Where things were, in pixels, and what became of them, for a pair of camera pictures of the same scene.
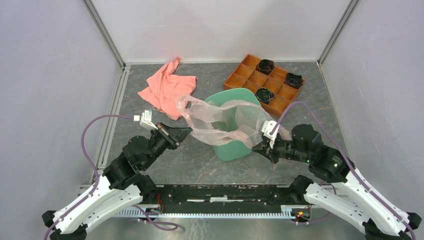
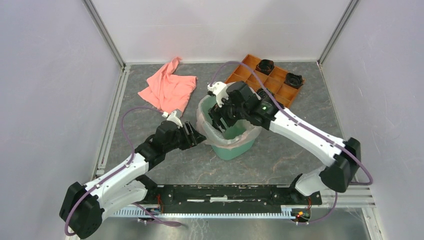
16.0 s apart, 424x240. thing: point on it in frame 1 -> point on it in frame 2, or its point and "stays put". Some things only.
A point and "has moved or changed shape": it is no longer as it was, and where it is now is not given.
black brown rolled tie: (294, 80) stays put
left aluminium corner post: (92, 10) stays put
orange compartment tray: (246, 76) stays put
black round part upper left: (265, 66) stays put
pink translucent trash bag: (229, 122) has moved or changed shape
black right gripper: (261, 148) -> (216, 113)
